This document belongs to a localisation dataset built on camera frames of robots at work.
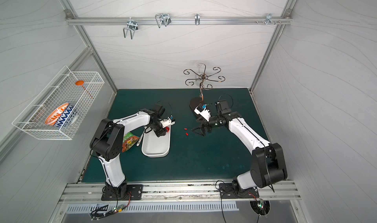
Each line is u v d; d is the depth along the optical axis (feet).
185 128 3.19
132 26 2.57
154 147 2.83
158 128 2.71
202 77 2.76
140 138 3.04
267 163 1.42
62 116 1.89
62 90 2.31
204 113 2.37
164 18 2.50
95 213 2.25
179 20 2.60
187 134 3.13
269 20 2.51
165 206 2.31
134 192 2.42
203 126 2.31
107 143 1.64
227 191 2.40
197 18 2.38
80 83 2.57
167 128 2.99
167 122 2.85
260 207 2.36
